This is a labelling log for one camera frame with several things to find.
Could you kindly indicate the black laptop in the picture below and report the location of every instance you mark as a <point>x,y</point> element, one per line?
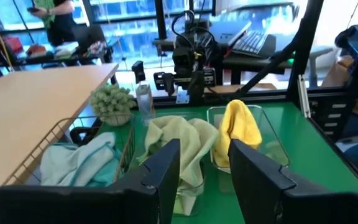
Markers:
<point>89,35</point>

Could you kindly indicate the black table frame rail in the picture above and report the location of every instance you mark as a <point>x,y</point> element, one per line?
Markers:
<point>259,95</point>

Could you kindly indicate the silver base bracket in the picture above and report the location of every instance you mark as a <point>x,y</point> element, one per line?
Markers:
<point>182,98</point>

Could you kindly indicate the red bag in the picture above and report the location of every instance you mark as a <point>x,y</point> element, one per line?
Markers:
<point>11,45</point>

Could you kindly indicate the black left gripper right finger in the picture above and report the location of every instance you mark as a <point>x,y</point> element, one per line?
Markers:
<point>256,186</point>

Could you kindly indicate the teal microfiber towel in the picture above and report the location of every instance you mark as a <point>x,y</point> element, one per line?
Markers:
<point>106,174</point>

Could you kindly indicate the peach wooden table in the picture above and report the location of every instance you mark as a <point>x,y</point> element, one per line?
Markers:
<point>42,102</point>

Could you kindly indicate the silver metal bracket strip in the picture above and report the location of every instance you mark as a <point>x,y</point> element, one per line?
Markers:
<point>303,96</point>

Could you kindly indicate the black office chair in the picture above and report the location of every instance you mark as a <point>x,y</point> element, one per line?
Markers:
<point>82,132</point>

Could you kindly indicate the grey laptop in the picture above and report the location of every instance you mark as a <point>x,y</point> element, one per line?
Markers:
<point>225,32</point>

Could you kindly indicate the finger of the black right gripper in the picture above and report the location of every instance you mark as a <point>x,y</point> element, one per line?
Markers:
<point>168,85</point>
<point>196,90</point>

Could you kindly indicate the grey chair armrest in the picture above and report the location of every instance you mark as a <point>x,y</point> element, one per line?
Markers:
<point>314,62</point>

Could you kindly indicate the tan cardboard box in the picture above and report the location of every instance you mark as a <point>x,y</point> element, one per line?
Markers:
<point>337,73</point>

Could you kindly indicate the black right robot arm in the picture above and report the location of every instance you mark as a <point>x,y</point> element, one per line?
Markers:
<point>205,49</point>

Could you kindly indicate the light blue teal-edged towel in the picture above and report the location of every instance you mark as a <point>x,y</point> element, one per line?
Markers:
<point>67,161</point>

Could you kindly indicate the clear plastic bin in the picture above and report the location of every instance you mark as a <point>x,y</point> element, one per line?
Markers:
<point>197,193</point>
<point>272,149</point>

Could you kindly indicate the black table side frame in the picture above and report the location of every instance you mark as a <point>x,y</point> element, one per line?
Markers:
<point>325,130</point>

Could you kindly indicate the clear spray bottle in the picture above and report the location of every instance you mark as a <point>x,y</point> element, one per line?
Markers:
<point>145,99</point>

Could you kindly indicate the yellow microfiber towel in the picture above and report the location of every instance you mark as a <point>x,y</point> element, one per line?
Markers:
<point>238,124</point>

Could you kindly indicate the black diagonal frame brace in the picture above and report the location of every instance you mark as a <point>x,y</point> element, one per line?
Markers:
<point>266,71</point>

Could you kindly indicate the black frame post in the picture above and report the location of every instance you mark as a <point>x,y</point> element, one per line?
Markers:
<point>303,46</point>

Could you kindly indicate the black desk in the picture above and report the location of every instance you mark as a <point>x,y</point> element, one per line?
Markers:
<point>253,63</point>

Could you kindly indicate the black keyboard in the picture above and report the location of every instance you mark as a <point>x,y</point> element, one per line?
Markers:
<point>253,43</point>

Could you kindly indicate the black background table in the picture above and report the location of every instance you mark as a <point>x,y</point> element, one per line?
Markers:
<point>73,58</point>

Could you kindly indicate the black window pillar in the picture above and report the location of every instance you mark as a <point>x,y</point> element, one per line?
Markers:
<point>160,18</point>

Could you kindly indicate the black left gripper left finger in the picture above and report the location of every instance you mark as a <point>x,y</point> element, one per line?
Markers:
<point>163,174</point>

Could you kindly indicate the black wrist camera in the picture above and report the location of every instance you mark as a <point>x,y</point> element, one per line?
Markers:
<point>183,60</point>

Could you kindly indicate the lime green microfiber towel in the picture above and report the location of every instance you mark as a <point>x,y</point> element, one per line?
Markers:
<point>208,137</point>

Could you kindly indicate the black phone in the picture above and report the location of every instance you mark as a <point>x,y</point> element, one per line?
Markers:
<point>33,9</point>

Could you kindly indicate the potted pale green plant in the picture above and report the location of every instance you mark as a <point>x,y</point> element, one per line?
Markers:
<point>112,99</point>

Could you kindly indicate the person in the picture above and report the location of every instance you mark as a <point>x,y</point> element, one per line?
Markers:
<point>61,28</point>

